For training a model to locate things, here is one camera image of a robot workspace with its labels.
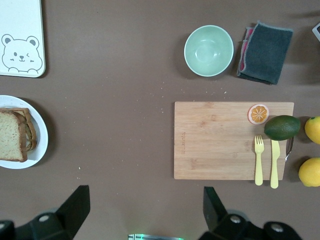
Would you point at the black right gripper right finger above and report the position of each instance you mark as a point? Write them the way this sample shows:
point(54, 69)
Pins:
point(215, 217)

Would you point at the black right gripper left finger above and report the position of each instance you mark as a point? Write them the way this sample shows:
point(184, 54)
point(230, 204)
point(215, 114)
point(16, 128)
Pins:
point(72, 212)

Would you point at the white round plate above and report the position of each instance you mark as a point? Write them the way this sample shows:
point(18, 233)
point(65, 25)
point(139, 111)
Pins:
point(42, 140)

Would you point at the brown bread slice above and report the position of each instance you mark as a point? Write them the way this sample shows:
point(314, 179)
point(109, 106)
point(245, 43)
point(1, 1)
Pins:
point(33, 132)
point(10, 135)

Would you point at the yellow plastic fork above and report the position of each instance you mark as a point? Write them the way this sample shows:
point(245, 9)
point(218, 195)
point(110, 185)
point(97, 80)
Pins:
point(259, 162)

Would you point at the wooden cutting board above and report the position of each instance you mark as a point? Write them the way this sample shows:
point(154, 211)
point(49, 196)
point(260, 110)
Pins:
point(212, 140)

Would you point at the yellow plastic knife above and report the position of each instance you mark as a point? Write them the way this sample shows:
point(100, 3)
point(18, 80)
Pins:
point(274, 165)

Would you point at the yellow lemon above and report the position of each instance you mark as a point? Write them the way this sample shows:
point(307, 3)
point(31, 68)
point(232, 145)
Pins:
point(313, 130)
point(311, 172)

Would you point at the orange fruit slice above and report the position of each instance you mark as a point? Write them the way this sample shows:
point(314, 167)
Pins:
point(258, 114)

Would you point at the dark green avocado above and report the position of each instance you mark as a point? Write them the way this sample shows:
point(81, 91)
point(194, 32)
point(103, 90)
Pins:
point(282, 127)

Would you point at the pale green bowl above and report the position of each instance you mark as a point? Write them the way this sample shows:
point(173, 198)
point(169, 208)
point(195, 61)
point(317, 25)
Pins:
point(208, 50)

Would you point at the folded grey cloth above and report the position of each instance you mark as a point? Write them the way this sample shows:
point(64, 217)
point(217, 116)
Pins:
point(265, 52)

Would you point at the cream tray with bear print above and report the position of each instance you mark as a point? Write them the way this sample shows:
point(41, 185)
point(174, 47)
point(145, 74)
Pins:
point(22, 20)

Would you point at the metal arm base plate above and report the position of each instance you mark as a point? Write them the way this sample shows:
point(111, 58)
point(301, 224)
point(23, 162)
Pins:
point(155, 237)

